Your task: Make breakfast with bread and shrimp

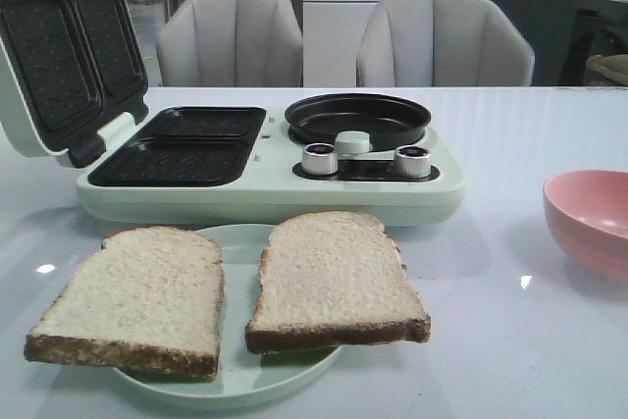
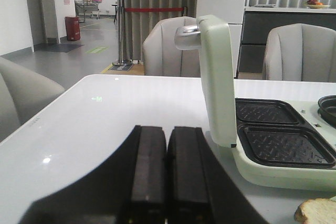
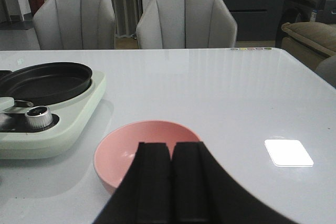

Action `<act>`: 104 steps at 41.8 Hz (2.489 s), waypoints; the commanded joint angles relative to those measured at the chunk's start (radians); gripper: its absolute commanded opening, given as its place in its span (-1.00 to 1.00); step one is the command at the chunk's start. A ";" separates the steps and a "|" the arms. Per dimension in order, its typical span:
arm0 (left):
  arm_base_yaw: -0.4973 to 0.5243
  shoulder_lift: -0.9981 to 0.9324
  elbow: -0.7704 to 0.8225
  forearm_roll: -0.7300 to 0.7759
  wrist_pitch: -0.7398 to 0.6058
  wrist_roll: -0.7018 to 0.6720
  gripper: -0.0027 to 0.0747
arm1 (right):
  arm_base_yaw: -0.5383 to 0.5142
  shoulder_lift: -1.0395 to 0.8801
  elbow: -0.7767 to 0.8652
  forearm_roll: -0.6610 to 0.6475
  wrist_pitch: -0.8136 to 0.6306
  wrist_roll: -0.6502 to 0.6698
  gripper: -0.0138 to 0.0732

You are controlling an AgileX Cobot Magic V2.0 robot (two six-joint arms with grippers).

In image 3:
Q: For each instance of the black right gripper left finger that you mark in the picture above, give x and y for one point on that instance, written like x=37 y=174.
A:
x=144 y=195

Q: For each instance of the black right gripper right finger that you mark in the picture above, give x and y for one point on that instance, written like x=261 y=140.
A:
x=204 y=192

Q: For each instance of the pink bowl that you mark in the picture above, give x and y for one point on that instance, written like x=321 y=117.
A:
x=115 y=153

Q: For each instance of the green breakfast maker base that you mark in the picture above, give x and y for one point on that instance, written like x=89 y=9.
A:
x=70 y=117

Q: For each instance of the right silver control knob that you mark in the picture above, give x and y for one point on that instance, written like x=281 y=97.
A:
x=39 y=117

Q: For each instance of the black round frying pan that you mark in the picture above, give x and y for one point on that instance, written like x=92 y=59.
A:
x=47 y=83

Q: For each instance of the right grey upholstered chair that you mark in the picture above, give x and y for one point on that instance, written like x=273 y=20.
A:
x=186 y=24

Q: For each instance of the grey upholstered chair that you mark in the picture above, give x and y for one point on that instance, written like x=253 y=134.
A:
x=75 y=25
x=186 y=24

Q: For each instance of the beige sofa cushion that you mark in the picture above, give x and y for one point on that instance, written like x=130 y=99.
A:
x=309 y=42

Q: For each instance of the left grey upholstered chair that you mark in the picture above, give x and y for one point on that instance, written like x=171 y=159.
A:
x=75 y=25

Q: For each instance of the black washing machine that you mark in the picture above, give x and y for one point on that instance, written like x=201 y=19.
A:
x=305 y=11

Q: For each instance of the green pan handle knob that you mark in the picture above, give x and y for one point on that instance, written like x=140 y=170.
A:
x=6 y=104

